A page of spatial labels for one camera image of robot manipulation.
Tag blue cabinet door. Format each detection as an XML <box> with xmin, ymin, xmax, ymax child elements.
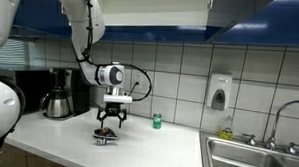
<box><xmin>205</xmin><ymin>0</ymin><xmax>277</xmax><ymax>46</ymax></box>
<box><xmin>11</xmin><ymin>0</ymin><xmax>74</xmax><ymax>38</ymax></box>

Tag steel coffee carafe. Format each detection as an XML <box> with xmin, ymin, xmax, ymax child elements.
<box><xmin>38</xmin><ymin>86</ymin><xmax>74</xmax><ymax>120</ymax></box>

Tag white window blinds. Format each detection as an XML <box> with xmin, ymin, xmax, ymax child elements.
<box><xmin>0</xmin><ymin>37</ymin><xmax>33</xmax><ymax>69</ymax></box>

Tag white wall soap dispenser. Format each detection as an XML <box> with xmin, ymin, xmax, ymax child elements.
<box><xmin>206</xmin><ymin>73</ymin><xmax>234</xmax><ymax>112</ymax></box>

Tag chrome faucet handle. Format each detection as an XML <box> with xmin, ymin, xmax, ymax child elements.
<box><xmin>240</xmin><ymin>132</ymin><xmax>259</xmax><ymax>147</ymax></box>
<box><xmin>285</xmin><ymin>141</ymin><xmax>299</xmax><ymax>156</ymax></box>

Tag black coffee maker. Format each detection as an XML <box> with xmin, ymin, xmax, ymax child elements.
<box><xmin>47</xmin><ymin>67</ymin><xmax>92</xmax><ymax>121</ymax></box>

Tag black microwave oven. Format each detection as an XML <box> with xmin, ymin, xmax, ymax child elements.
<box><xmin>0</xmin><ymin>66</ymin><xmax>53</xmax><ymax>115</ymax></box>

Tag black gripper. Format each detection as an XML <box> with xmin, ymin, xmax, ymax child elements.
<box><xmin>95</xmin><ymin>101</ymin><xmax>129</xmax><ymax>130</ymax></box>

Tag green soda can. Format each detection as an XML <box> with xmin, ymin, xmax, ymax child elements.
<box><xmin>152</xmin><ymin>112</ymin><xmax>164</xmax><ymax>130</ymax></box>

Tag chrome gooseneck faucet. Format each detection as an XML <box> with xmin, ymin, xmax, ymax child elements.
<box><xmin>264</xmin><ymin>99</ymin><xmax>299</xmax><ymax>153</ymax></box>

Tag black power cord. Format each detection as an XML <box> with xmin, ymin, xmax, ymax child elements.
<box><xmin>127</xmin><ymin>81</ymin><xmax>140</xmax><ymax>96</ymax></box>

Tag white wall outlet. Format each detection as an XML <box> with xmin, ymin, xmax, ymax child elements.
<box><xmin>131</xmin><ymin>71</ymin><xmax>145</xmax><ymax>91</ymax></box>

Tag black snack pack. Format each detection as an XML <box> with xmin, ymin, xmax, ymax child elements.
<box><xmin>92</xmin><ymin>126</ymin><xmax>120</xmax><ymax>147</ymax></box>

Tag stainless steel sink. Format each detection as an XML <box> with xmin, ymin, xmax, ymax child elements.
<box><xmin>198</xmin><ymin>129</ymin><xmax>299</xmax><ymax>167</ymax></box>

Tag blue neighbouring wall cabinet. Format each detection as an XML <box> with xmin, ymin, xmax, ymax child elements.
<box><xmin>217</xmin><ymin>0</ymin><xmax>299</xmax><ymax>48</ymax></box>

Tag wooden base cabinet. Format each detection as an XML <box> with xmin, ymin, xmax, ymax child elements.
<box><xmin>0</xmin><ymin>142</ymin><xmax>75</xmax><ymax>167</ymax></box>

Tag yellow dish soap bottle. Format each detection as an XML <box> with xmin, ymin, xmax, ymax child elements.
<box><xmin>219</xmin><ymin>115</ymin><xmax>235</xmax><ymax>141</ymax></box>

